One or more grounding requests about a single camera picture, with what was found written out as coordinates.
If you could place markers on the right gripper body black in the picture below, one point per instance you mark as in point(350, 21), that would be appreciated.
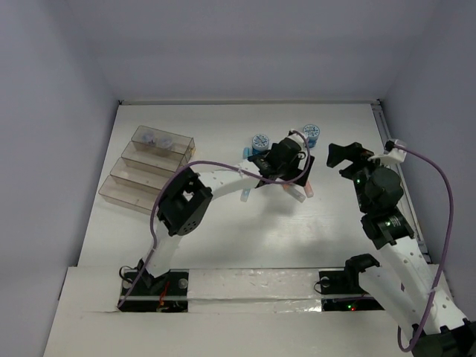
point(360, 170)

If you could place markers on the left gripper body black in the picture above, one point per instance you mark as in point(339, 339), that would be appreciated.
point(290, 172)

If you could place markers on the clear bead cup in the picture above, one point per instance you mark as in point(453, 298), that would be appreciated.
point(164, 142)
point(148, 138)

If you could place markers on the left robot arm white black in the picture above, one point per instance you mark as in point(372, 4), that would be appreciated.
point(184, 200)

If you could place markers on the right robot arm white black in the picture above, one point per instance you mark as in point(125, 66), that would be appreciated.
point(400, 279)

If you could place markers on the clear grey highlighter marker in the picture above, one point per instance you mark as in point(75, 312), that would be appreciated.
point(294, 193)

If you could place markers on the orange highlighter marker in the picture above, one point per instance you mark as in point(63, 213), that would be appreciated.
point(308, 190)

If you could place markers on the blue highlighter marker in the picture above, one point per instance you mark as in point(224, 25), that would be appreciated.
point(244, 195)

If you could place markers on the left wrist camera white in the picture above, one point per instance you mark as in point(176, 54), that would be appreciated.
point(298, 137)

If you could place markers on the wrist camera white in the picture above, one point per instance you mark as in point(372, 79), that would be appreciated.
point(394, 153)
point(298, 137)

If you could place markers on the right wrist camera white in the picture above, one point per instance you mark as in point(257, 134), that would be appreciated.
point(394, 153)

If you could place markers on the aluminium rail right side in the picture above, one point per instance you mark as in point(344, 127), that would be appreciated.
point(405, 204)

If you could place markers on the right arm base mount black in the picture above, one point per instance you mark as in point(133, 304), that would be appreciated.
point(340, 290)

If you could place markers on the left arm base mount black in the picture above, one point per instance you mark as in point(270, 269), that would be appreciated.
point(166, 294)

